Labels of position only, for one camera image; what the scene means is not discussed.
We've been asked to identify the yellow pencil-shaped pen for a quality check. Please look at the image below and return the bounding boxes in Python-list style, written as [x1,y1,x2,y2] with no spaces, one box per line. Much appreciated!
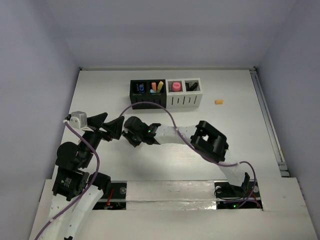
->
[157,81,164,93]

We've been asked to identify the pink glue stick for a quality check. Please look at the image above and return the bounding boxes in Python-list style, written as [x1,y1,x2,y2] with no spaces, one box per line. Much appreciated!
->
[171,81,181,92]

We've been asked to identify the blue black highlighter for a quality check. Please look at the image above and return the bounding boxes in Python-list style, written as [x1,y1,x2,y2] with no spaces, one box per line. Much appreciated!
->
[185,82,199,92]

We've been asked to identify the orange yellow eraser cap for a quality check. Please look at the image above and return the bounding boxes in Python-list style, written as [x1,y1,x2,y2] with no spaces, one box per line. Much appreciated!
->
[215,99,224,105]

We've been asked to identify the grey pencil-shaped pen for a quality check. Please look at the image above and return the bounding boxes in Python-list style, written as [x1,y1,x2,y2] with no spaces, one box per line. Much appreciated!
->
[151,82,157,91]

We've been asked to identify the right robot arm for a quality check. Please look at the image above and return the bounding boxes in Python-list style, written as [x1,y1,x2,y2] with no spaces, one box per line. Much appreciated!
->
[122,116,250,196]

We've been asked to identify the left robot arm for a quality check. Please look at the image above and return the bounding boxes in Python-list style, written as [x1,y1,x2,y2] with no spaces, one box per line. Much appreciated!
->
[38,111,125,240]

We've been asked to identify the black double container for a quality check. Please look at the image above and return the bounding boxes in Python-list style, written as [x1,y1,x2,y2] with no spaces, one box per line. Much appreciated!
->
[129,79,167,110]

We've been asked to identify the blue item in container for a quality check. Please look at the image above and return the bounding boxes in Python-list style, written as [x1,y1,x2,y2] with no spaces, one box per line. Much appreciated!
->
[138,84,145,94]

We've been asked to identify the white double container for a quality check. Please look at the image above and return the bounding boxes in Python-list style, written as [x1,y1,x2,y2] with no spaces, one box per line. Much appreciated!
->
[165,78,203,109]

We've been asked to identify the silver foil tape strip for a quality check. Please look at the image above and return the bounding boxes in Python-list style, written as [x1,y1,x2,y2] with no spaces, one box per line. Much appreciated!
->
[125,180,217,211]

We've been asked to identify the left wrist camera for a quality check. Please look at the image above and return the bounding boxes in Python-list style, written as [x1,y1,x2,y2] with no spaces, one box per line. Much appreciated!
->
[62,111,96,132]

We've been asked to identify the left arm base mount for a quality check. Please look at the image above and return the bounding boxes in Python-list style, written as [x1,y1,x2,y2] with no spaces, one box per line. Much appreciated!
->
[93,181,127,210]

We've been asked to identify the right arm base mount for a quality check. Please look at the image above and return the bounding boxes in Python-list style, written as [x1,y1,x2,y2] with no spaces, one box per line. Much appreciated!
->
[214,181,263,210]

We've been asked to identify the aluminium rail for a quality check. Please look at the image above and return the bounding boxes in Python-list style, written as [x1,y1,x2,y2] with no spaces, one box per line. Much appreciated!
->
[249,69,291,178]

